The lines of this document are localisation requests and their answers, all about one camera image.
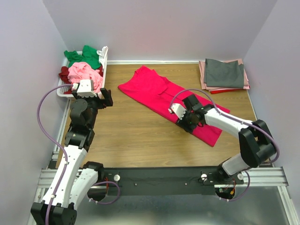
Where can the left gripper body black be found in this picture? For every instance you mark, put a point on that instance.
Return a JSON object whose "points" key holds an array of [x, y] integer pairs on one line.
{"points": [[94, 103]]}

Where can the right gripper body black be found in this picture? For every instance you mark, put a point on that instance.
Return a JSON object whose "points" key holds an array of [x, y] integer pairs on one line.
{"points": [[188, 121]]}

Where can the crimson red t shirt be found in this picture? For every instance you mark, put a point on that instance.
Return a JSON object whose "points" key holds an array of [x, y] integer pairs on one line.
{"points": [[156, 92]]}

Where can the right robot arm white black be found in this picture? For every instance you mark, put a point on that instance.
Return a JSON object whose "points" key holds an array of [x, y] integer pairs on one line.
{"points": [[255, 141]]}

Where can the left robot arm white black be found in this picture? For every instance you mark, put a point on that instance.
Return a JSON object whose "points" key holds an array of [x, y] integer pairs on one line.
{"points": [[68, 188]]}

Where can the light pink t shirt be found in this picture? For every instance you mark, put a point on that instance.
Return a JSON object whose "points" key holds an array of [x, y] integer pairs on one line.
{"points": [[82, 71]]}

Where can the folded red t shirt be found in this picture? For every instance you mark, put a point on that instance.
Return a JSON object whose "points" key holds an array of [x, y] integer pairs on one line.
{"points": [[222, 91]]}

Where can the green t shirt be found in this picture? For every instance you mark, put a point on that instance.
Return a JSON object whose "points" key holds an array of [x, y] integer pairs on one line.
{"points": [[88, 55]]}

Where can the dark red t shirt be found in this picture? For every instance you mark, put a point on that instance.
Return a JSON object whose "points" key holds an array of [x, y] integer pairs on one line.
{"points": [[64, 77]]}

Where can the folded grey t shirt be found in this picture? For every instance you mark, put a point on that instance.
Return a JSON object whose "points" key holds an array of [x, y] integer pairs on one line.
{"points": [[224, 74]]}

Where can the folded dusty pink t shirt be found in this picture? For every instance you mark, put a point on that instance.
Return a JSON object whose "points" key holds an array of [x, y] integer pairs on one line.
{"points": [[205, 87]]}

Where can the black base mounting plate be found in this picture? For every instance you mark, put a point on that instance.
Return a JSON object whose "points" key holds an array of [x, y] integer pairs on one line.
{"points": [[195, 180]]}

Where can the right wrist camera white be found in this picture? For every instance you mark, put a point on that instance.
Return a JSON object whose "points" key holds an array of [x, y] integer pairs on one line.
{"points": [[178, 110]]}

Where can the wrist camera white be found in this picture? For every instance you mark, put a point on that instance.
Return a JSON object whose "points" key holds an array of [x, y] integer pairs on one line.
{"points": [[84, 88], [178, 110]]}

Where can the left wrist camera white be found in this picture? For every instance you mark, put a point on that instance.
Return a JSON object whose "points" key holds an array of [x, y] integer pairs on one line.
{"points": [[84, 88]]}

